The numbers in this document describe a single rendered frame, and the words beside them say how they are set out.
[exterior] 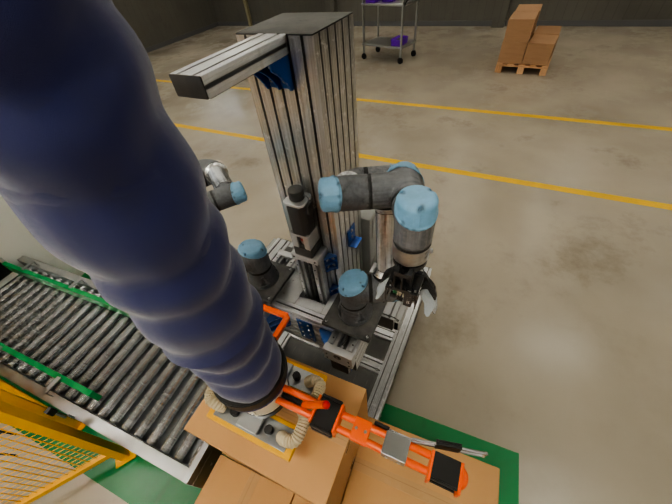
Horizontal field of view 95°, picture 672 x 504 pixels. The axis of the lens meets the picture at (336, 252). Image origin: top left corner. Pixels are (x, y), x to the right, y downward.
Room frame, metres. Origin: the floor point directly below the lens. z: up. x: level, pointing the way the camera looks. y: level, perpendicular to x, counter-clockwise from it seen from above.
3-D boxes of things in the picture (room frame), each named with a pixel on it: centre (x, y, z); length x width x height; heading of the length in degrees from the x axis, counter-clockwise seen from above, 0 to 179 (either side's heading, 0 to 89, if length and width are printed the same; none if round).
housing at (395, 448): (0.19, -0.10, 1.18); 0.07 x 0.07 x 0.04; 61
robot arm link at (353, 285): (0.74, -0.06, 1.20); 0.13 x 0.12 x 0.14; 84
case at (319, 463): (0.41, 0.31, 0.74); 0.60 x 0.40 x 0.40; 61
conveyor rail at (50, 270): (1.40, 1.52, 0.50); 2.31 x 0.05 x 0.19; 63
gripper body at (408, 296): (0.42, -0.15, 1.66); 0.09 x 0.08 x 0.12; 148
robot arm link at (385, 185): (0.53, -0.15, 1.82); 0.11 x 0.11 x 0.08; 84
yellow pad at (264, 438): (0.33, 0.36, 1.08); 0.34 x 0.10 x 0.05; 61
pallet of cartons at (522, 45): (6.53, -4.18, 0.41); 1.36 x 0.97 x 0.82; 150
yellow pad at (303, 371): (0.50, 0.26, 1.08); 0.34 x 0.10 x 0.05; 61
